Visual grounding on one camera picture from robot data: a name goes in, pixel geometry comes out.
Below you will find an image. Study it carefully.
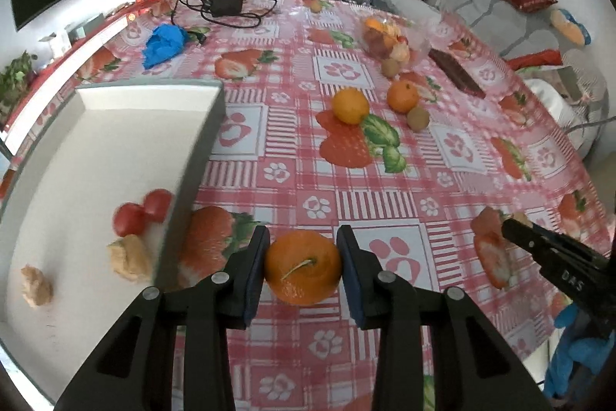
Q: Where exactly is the black adapter cable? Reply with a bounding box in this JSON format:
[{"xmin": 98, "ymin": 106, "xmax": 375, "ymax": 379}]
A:
[{"xmin": 170, "ymin": 0, "xmax": 279, "ymax": 29}]

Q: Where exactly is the red cherry tomato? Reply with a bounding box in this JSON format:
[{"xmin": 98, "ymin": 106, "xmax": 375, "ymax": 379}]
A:
[
  {"xmin": 142, "ymin": 189, "xmax": 173, "ymax": 223},
  {"xmin": 113, "ymin": 202, "xmax": 146, "ymax": 237}
]

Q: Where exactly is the yellow blue plush toy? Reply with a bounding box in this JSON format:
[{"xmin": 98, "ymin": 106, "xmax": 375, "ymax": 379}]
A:
[{"xmin": 550, "ymin": 9, "xmax": 592, "ymax": 46}]

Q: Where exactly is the red patterned tablecloth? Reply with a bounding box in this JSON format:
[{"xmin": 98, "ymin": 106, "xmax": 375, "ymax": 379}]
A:
[{"xmin": 0, "ymin": 0, "xmax": 615, "ymax": 411}]

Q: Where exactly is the red smartphone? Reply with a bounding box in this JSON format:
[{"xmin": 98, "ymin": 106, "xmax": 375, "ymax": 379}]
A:
[{"xmin": 428, "ymin": 48, "xmax": 485, "ymax": 99}]

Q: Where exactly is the clear glass fruit bowl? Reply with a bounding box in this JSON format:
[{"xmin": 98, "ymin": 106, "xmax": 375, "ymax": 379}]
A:
[{"xmin": 358, "ymin": 15, "xmax": 430, "ymax": 69}]

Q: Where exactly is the beige husk fruit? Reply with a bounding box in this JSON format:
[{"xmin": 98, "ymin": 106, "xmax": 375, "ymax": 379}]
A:
[
  {"xmin": 21, "ymin": 265, "xmax": 53, "ymax": 308},
  {"xmin": 107, "ymin": 234, "xmax": 152, "ymax": 282}
]

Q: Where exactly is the white tray box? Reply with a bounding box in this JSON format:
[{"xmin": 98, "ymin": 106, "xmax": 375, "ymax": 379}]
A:
[{"xmin": 1, "ymin": 79, "xmax": 226, "ymax": 402}]

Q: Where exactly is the orange tangerine with stem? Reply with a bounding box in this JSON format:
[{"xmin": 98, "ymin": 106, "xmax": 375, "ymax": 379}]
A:
[{"xmin": 265, "ymin": 230, "xmax": 341, "ymax": 307}]

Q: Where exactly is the black power adapter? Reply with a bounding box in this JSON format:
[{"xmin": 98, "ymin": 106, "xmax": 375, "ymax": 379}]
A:
[{"xmin": 209, "ymin": 0, "xmax": 243, "ymax": 18}]

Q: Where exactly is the brown round longan fruit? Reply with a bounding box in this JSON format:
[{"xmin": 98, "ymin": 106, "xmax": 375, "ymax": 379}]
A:
[{"xmin": 406, "ymin": 105, "xmax": 430, "ymax": 133}]

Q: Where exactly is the blue glove on table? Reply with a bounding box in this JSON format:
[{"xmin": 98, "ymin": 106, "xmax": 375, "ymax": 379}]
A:
[{"xmin": 142, "ymin": 24, "xmax": 190, "ymax": 70}]

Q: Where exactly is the grey sofa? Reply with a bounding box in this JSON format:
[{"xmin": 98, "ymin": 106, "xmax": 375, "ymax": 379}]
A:
[{"xmin": 373, "ymin": 0, "xmax": 592, "ymax": 68}]

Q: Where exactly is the large orange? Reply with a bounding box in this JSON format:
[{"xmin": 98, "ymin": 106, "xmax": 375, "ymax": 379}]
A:
[{"xmin": 332, "ymin": 87, "xmax": 370, "ymax": 125}]

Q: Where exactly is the potted green plant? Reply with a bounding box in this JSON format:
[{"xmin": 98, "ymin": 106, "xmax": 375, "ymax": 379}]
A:
[{"xmin": 1, "ymin": 51, "xmax": 38, "ymax": 114}]

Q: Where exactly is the small tangerine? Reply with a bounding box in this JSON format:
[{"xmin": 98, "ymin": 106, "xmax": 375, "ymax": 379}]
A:
[{"xmin": 386, "ymin": 80, "xmax": 420, "ymax": 114}]

